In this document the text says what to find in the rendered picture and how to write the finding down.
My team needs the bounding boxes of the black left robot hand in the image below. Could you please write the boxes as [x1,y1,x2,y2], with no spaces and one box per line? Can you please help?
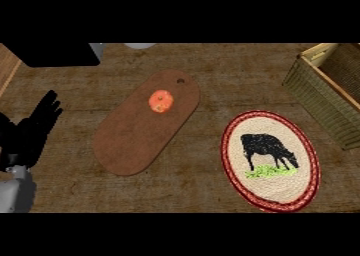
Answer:
[0,89,65,170]

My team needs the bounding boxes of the orange red pear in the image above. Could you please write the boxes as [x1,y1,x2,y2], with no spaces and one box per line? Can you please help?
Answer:
[148,89,176,114]

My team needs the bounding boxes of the oval cow print placemat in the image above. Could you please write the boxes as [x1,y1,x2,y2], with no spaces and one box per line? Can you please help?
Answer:
[220,110,322,213]

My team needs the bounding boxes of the green wicker basket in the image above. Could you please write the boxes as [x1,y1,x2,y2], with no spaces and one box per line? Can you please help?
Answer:
[280,42,360,151]

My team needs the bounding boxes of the brown wooden cabinet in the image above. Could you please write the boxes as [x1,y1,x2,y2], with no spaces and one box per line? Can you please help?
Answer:
[0,42,24,111]

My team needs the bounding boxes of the brown oval cutting board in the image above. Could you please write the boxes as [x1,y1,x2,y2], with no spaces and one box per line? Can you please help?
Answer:
[91,69,202,177]

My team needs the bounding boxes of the black appliance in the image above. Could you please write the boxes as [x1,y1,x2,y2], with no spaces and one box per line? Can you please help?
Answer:
[1,42,109,68]

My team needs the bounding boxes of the pale grey round object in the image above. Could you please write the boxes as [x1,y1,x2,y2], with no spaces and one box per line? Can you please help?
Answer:
[122,42,158,50]

